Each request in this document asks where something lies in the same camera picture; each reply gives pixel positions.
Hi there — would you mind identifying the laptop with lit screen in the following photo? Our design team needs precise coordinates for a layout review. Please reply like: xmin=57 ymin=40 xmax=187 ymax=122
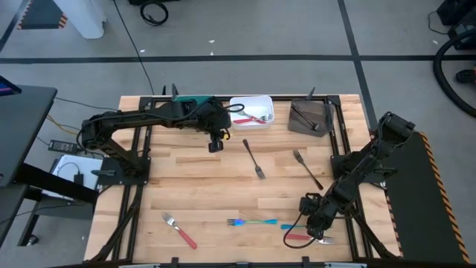
xmin=0 ymin=75 xmax=22 ymax=98

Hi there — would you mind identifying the black desk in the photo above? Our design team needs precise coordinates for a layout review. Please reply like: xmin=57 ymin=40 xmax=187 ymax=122
xmin=0 ymin=84 xmax=100 ymax=246

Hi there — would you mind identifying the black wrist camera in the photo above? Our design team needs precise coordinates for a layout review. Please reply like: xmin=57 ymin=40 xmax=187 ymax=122
xmin=299 ymin=192 xmax=318 ymax=216
xmin=207 ymin=139 xmax=225 ymax=154

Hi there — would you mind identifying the thin black floor cable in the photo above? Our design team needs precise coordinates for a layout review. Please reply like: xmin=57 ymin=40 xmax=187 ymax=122
xmin=54 ymin=96 xmax=119 ymax=112

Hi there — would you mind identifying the black aluminium table frame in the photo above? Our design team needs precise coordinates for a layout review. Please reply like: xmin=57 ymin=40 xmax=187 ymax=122
xmin=87 ymin=95 xmax=401 ymax=268

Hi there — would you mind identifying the yellow cable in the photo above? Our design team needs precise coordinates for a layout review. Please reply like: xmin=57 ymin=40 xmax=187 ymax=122
xmin=46 ymin=114 xmax=81 ymax=137

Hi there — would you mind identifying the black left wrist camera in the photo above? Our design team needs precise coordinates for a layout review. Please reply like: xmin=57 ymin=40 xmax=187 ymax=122
xmin=207 ymin=139 xmax=225 ymax=154

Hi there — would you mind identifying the black mat with hazard stripes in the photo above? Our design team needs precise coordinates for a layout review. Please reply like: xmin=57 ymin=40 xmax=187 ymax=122
xmin=382 ymin=132 xmax=472 ymax=264

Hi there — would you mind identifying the teal plastic bin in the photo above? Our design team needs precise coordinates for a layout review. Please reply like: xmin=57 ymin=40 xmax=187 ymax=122
xmin=173 ymin=95 xmax=216 ymax=106

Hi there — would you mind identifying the dark floor mat hazard edge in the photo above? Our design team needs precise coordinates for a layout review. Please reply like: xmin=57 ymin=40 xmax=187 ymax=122
xmin=16 ymin=0 xmax=68 ymax=31

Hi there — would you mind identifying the white flat box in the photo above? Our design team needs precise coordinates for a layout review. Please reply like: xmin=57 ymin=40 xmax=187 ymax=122
xmin=41 ymin=154 xmax=103 ymax=202

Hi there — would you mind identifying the coiled black cable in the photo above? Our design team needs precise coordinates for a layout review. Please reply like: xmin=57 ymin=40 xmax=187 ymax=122
xmin=139 ymin=0 xmax=170 ymax=27

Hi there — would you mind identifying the white plastic bin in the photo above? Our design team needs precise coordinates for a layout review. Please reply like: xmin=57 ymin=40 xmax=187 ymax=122
xmin=228 ymin=95 xmax=276 ymax=131

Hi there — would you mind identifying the long black floor cable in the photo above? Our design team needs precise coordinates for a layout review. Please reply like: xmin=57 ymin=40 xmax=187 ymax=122
xmin=112 ymin=0 xmax=155 ymax=96

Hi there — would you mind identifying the thick black hose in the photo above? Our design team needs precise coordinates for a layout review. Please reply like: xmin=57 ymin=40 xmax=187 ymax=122
xmin=433 ymin=29 xmax=476 ymax=119

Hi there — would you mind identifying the black and orange floor object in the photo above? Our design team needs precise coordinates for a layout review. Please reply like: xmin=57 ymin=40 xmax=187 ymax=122
xmin=455 ymin=65 xmax=476 ymax=85

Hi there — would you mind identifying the black power brick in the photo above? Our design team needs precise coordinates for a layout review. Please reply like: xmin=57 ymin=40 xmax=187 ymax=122
xmin=48 ymin=139 xmax=78 ymax=154

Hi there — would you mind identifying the black equipment case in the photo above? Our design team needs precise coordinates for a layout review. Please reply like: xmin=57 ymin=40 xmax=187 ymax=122
xmin=437 ymin=0 xmax=476 ymax=51

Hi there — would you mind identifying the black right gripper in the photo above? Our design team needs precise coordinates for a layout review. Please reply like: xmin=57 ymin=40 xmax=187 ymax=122
xmin=307 ymin=202 xmax=339 ymax=240

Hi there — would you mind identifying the white pillar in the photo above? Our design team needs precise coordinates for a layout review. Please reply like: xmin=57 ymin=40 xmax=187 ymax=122
xmin=51 ymin=0 xmax=107 ymax=40

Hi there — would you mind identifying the grey translucent plastic bin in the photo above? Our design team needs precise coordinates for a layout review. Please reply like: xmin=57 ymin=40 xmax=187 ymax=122
xmin=287 ymin=98 xmax=335 ymax=138

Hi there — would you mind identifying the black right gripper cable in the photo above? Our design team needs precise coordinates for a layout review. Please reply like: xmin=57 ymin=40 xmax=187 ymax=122
xmin=283 ymin=211 xmax=317 ymax=249

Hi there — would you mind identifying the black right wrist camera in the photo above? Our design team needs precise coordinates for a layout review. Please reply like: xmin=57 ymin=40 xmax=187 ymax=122
xmin=299 ymin=192 xmax=318 ymax=216

